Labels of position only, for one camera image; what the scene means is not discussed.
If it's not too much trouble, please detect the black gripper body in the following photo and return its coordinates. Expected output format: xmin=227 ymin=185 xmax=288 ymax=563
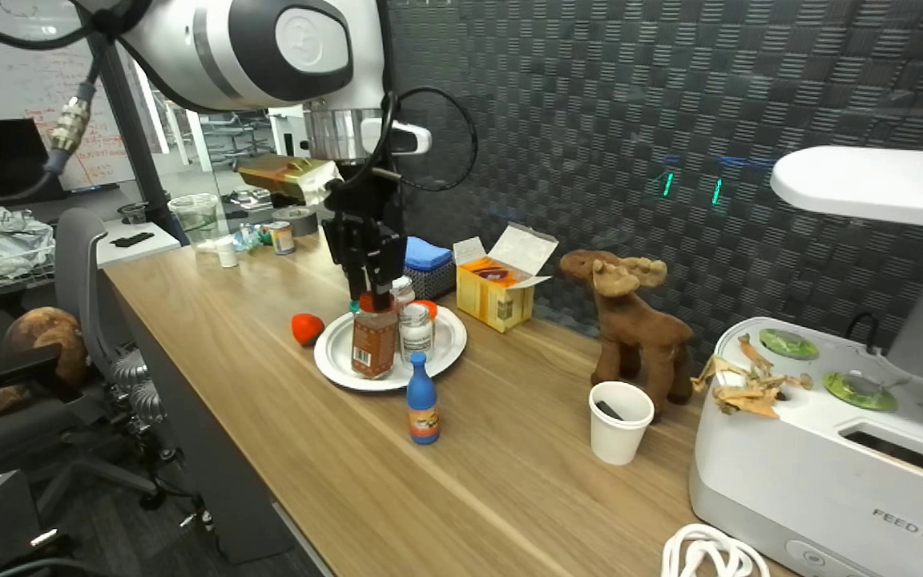
xmin=325 ymin=166 xmax=403 ymax=296

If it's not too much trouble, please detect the orange lid spice jar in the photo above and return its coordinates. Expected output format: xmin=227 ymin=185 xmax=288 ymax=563
xmin=348 ymin=296 xmax=397 ymax=377

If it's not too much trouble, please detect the orange lid small jar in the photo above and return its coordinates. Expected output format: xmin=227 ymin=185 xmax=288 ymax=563
xmin=420 ymin=302 xmax=440 ymax=321

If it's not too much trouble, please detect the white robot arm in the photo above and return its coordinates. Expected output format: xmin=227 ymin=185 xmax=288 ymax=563
xmin=0 ymin=0 xmax=403 ymax=302

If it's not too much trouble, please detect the white paper plate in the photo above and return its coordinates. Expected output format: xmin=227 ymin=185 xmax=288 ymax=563
xmin=311 ymin=302 xmax=472 ymax=395

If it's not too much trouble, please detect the blue cloth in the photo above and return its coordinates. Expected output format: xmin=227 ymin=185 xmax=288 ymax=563
xmin=403 ymin=237 xmax=451 ymax=272

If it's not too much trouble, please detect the red plastic strawberry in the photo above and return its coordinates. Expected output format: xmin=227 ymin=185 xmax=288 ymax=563
xmin=288 ymin=315 xmax=325 ymax=351

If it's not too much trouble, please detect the yellow open cardboard box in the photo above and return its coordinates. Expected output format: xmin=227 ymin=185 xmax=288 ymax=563
xmin=451 ymin=226 xmax=559 ymax=333

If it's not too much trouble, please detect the blue cap small bottle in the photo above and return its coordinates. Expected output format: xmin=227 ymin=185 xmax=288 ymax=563
xmin=406 ymin=353 xmax=440 ymax=447

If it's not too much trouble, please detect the brown plush moose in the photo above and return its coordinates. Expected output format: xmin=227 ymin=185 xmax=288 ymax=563
xmin=561 ymin=251 xmax=697 ymax=414

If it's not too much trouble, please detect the white paper cup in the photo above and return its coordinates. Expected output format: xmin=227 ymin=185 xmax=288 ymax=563
xmin=587 ymin=381 xmax=655 ymax=466

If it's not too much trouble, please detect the black office chair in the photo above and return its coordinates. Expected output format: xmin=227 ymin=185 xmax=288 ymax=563
xmin=34 ymin=205 xmax=205 ymax=516

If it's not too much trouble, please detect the brown plush toy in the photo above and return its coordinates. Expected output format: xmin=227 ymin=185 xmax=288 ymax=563
xmin=0 ymin=307 xmax=90 ymax=416

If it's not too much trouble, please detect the white hydroponic planter appliance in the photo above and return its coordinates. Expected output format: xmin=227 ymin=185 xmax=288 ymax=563
xmin=685 ymin=146 xmax=923 ymax=577

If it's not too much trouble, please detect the white coiled cable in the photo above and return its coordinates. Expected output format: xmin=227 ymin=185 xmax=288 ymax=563
xmin=656 ymin=520 xmax=774 ymax=577

